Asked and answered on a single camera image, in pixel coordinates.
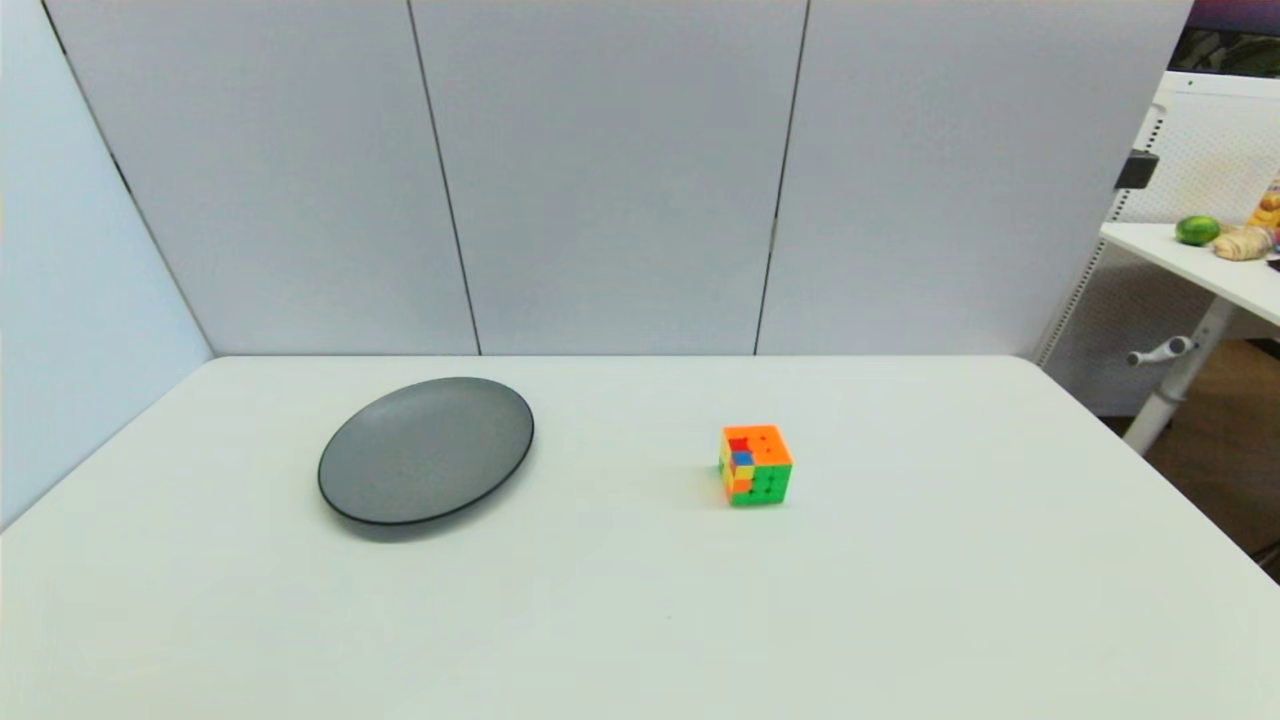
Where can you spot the dark grey round plate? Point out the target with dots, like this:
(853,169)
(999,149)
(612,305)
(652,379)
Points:
(425,450)

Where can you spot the white side table top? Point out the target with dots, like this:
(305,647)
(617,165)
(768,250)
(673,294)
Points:
(1200,262)

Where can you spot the yellow snack package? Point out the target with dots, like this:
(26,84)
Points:
(1268,205)

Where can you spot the beige ginger root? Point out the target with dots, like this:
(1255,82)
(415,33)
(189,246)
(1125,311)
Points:
(1242,244)

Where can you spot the multicoloured rubiks cube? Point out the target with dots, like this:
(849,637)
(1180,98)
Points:
(757,468)

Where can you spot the white perforated panel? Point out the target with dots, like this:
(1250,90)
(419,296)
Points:
(1210,140)

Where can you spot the black partition clip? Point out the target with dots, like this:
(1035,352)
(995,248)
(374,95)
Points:
(1136,170)

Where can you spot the white side table leg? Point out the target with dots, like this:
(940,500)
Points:
(1180,380)

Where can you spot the green round fruit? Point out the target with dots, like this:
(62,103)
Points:
(1197,230)

